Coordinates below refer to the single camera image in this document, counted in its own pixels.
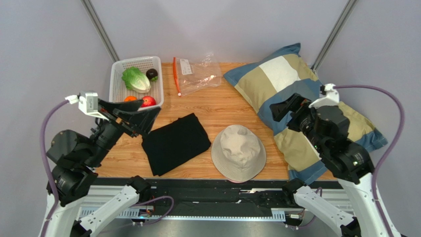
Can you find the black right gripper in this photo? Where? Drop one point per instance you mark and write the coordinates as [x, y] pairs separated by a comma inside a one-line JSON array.
[[294, 113]]

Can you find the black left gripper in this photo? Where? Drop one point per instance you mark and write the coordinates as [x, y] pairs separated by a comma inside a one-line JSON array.
[[142, 121]]

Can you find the fake orange fruit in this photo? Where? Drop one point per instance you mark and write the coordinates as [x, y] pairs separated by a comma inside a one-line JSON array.
[[130, 98]]

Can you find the fake red apple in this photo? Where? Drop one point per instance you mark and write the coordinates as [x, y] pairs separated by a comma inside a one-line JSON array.
[[148, 101]]

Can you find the fake pale cabbage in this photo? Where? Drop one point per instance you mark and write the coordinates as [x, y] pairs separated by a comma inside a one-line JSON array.
[[135, 80]]

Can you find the fake dark purple eggplant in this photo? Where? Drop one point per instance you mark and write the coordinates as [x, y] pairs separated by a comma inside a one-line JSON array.
[[152, 75]]

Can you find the clear orange zip top bag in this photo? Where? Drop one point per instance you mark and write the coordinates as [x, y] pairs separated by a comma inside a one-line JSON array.
[[191, 75]]

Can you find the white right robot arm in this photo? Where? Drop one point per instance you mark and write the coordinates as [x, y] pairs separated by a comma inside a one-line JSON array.
[[326, 128]]

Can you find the white plastic basket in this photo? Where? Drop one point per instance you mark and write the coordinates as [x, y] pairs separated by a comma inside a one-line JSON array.
[[118, 91]]

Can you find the blue beige checked pillow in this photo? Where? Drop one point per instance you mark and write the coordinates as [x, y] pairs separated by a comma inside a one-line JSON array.
[[272, 80]]

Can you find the black folded cloth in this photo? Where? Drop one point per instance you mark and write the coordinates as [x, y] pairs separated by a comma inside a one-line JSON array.
[[174, 144]]

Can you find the beige bucket hat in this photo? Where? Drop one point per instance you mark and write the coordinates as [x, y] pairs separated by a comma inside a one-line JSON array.
[[238, 154]]

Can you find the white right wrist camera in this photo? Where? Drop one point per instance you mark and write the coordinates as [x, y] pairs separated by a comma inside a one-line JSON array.
[[329, 96]]

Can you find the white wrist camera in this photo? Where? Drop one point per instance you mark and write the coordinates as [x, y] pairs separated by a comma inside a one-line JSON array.
[[87, 102], [329, 96]]

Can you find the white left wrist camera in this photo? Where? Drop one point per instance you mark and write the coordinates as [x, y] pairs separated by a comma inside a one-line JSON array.
[[87, 102]]

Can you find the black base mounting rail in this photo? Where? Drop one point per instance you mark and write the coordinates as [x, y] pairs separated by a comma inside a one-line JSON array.
[[213, 199]]

